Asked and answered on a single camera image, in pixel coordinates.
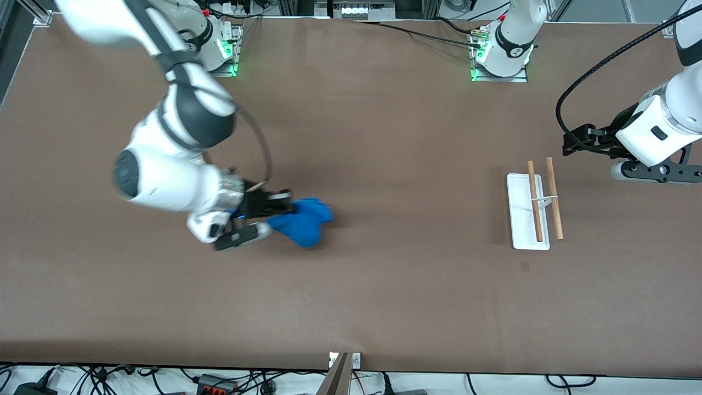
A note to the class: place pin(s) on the white power strip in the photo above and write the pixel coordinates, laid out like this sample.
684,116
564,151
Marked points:
356,10

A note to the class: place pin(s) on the white rack with wooden bars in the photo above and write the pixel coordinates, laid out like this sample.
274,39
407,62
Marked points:
521,219

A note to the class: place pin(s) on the small metal bracket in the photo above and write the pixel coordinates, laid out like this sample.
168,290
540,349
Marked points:
356,360

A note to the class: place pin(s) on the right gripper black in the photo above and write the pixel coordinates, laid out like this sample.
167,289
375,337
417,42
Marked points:
254,202

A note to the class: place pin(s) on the brown wooden post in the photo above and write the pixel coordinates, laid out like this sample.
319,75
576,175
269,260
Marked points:
337,378

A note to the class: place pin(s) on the blue microfibre towel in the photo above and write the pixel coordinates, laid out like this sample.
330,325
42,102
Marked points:
304,222

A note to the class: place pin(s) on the aluminium corner strut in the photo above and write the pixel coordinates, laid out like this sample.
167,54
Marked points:
43,19
669,30

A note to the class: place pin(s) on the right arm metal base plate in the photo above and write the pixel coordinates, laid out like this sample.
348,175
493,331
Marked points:
237,55

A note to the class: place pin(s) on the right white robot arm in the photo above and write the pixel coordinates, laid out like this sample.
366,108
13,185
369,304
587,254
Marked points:
164,175

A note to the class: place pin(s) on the black orange power adapter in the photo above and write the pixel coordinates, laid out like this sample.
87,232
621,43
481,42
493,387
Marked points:
216,387

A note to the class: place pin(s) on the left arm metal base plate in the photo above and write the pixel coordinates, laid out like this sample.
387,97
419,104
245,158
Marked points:
521,78

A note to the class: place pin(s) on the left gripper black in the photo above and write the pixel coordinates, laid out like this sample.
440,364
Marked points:
610,135

